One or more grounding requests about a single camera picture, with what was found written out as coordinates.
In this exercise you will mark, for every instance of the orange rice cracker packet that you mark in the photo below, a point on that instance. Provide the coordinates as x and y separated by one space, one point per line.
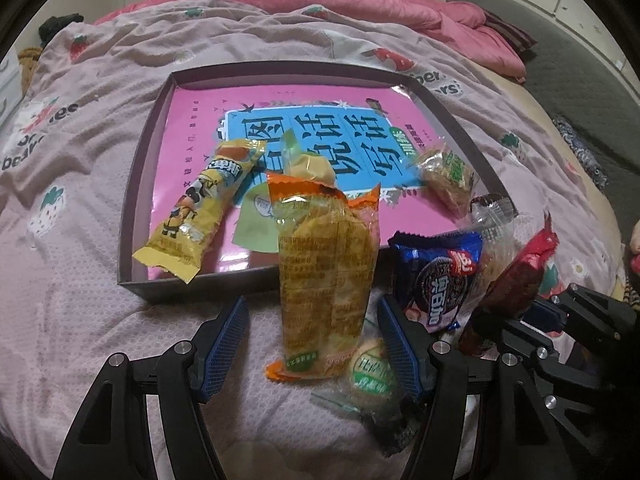
325 270

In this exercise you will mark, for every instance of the pink and blue book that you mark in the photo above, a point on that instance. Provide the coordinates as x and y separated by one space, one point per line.
200 120

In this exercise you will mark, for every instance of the round cake packet green label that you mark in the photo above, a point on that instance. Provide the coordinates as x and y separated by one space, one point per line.
370 370

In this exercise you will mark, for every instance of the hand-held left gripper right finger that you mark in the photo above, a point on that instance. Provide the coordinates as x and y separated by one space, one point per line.
400 350

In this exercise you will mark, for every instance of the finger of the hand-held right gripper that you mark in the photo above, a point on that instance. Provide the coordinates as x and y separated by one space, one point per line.
515 342
545 315

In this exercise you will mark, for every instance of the blue cookie packet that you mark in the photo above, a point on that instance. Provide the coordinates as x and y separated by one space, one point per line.
435 280

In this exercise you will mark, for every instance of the red snack packet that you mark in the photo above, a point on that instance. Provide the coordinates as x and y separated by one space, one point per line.
520 275

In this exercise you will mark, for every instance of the black and green seed packet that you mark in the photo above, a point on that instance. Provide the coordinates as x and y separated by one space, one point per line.
395 430

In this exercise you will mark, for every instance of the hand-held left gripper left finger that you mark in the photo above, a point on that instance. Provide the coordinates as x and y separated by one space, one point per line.
225 345

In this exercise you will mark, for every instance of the light green pastry packet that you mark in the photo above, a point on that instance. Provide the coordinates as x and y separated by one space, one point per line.
255 220

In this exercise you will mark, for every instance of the blue patterned cloth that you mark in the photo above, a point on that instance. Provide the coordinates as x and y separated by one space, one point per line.
580 152

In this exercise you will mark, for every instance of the yellow cartoon snack stick packet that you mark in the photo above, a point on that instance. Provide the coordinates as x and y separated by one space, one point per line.
195 210

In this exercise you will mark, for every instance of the beige bed sheet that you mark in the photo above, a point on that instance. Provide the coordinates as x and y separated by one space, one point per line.
540 110

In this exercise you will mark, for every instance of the shallow dark cardboard box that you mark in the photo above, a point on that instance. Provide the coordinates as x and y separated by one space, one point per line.
145 170

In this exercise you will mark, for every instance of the brown knitted cloth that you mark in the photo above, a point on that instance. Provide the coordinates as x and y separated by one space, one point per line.
30 60

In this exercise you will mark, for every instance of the grey quilted blanket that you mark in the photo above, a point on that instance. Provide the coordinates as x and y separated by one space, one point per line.
575 70

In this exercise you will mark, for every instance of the dark striped pillow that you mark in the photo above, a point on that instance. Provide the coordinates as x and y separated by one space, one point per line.
510 32

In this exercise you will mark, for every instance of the black clothing pile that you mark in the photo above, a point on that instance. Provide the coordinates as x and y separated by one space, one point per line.
60 25

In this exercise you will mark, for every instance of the strawberry printed pink blanket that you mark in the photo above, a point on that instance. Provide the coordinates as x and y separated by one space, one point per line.
75 260

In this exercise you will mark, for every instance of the brown crispy snack packet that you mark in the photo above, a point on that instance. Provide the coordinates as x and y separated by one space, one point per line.
445 177

